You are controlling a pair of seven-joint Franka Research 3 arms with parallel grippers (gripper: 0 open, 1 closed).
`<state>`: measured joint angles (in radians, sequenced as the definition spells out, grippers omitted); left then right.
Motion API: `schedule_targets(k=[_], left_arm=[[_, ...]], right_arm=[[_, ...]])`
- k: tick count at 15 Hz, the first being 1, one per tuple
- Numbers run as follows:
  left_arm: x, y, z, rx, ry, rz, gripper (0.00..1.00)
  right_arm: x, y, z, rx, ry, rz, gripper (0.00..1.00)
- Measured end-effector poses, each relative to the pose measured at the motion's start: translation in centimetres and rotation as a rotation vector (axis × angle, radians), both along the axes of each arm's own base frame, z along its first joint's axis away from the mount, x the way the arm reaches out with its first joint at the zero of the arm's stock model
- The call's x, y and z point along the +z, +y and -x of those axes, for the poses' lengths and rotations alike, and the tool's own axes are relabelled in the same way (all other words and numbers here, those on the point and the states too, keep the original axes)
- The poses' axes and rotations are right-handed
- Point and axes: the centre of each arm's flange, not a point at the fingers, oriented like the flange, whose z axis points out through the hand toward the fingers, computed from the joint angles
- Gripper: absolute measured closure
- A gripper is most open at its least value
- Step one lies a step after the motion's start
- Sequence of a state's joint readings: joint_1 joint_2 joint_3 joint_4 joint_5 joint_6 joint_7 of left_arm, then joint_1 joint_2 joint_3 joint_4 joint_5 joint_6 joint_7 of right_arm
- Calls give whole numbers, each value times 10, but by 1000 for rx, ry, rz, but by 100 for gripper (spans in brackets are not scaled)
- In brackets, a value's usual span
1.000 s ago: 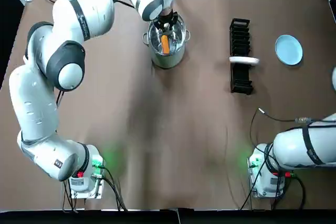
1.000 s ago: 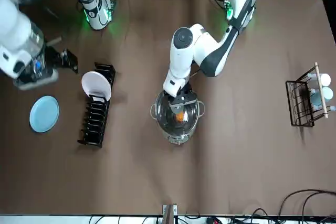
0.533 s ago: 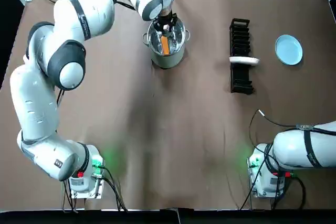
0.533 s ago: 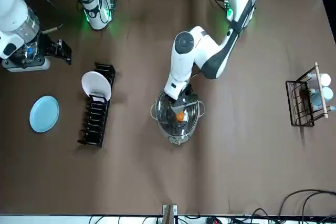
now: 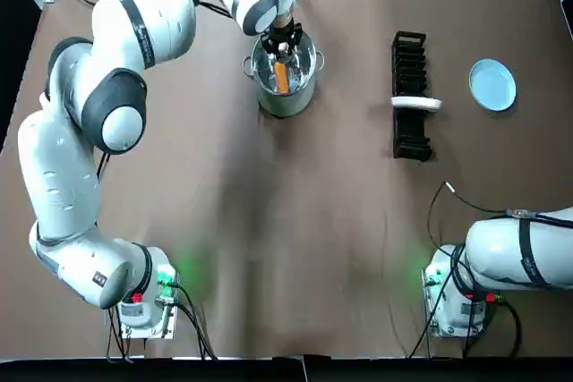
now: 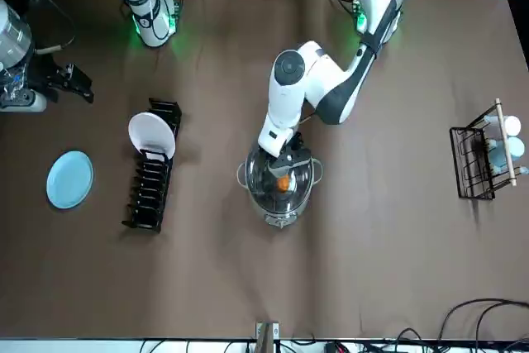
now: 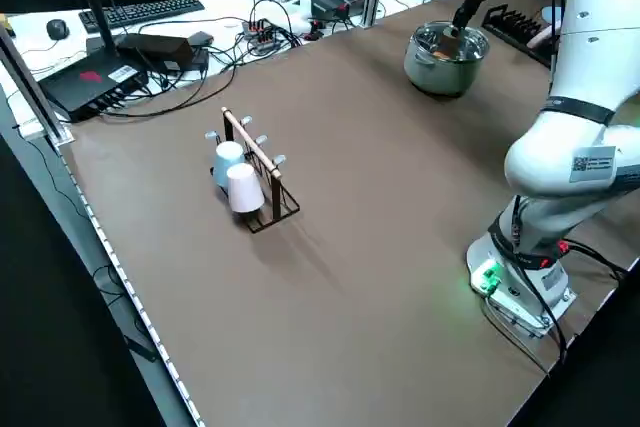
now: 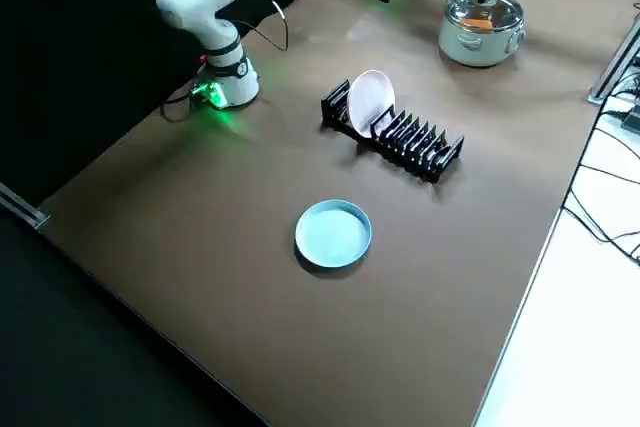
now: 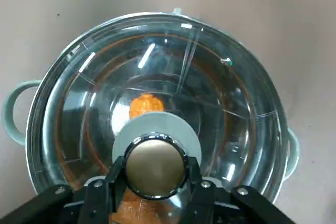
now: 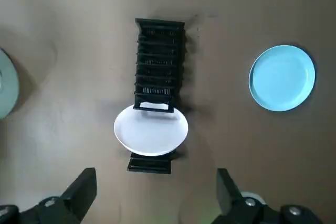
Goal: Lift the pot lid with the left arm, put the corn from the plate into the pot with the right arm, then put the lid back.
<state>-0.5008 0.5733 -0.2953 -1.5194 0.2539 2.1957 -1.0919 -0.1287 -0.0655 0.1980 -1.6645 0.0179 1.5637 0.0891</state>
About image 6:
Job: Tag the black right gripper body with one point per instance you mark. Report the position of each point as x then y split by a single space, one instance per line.
45 70

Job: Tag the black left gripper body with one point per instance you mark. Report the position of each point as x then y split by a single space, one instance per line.
291 158

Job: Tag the orange corn cob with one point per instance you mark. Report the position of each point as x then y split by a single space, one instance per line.
284 183

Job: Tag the glass pot lid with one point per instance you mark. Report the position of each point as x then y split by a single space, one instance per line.
297 196

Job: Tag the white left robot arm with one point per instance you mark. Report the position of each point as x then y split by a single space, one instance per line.
285 92

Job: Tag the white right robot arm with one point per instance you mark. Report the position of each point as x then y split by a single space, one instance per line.
144 18

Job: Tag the steel cooking pot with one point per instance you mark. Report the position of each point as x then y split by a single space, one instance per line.
281 221

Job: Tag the white plate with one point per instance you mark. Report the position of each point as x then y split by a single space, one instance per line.
151 132

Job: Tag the light blue plate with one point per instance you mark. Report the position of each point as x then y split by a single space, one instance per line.
69 179

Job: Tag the black dish rack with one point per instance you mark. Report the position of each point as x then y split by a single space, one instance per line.
144 204

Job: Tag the white cup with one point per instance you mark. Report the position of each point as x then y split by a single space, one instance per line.
512 125

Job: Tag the light blue cup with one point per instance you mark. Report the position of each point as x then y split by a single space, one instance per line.
516 147

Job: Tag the aluminium post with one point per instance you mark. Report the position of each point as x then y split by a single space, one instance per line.
266 338

